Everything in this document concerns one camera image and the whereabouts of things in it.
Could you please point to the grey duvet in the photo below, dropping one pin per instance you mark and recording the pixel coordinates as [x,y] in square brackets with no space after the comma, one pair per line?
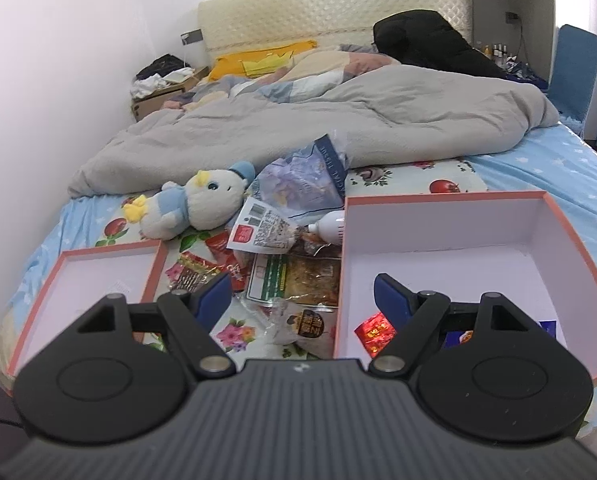
[378,110]

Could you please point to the light blue starry bed sheet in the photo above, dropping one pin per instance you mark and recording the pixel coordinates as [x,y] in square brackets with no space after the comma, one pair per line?
[528,170]

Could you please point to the pink cardboard box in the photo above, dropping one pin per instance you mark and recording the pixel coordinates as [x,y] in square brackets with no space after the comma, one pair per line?
[453,225]

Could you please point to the white cloth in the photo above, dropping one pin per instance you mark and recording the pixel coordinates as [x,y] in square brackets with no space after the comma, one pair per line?
[146,85]

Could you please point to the brown cardboard box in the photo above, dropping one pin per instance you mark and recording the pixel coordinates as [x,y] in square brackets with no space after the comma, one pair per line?
[153,101]

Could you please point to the yellow pillow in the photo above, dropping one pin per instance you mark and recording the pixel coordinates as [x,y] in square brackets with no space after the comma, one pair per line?
[233,62]

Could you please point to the dark blue snack packet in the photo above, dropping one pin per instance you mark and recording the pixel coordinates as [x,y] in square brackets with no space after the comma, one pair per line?
[548,329]

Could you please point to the white plastic bottle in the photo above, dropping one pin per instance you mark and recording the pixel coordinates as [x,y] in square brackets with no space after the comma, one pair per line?
[331,227]

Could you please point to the red foil snack packet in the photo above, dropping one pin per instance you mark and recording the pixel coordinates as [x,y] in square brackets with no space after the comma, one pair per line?
[373,335]

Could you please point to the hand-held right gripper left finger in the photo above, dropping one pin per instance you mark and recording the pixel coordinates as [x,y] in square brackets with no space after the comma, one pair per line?
[216,297]

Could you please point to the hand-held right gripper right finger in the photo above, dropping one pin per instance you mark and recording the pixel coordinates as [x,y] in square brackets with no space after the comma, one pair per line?
[392,301]

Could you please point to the black wall socket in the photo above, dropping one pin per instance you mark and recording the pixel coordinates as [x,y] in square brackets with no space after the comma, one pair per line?
[512,16]

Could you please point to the clear brown label snack bag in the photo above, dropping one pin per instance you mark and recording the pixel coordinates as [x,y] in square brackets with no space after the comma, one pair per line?
[308,327]

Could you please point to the blue covered chair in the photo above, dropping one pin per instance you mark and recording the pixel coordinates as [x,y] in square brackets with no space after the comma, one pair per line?
[575,70]

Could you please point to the group of small bottles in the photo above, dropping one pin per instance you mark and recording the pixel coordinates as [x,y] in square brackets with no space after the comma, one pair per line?
[498,51]

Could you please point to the gold and red snack packet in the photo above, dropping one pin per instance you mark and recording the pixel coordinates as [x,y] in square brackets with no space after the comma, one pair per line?
[193,272]

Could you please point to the black garment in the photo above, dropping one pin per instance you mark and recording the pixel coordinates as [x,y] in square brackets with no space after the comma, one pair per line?
[163,65]

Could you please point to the floral printed bed mat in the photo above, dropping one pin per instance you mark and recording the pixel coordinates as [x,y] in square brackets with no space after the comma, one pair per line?
[238,332]

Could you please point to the black jacket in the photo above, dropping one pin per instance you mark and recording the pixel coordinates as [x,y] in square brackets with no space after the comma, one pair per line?
[428,40]

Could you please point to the white label snack packet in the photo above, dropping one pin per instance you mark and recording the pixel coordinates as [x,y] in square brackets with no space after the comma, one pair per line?
[261,227]

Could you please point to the blue plastic snack bag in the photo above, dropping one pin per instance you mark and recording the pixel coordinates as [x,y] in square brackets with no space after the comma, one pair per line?
[298,180]

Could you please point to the white and blue plush toy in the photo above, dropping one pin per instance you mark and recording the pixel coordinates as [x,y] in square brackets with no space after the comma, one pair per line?
[203,205]

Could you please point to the pink cardboard box lid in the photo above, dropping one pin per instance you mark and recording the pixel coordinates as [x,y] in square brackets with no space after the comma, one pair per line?
[78,285]

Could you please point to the cream quilted headboard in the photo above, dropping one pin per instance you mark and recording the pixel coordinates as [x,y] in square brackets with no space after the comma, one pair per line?
[328,10]

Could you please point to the grey wall switch plate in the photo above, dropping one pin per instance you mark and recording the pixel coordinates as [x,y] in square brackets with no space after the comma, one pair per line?
[192,36]

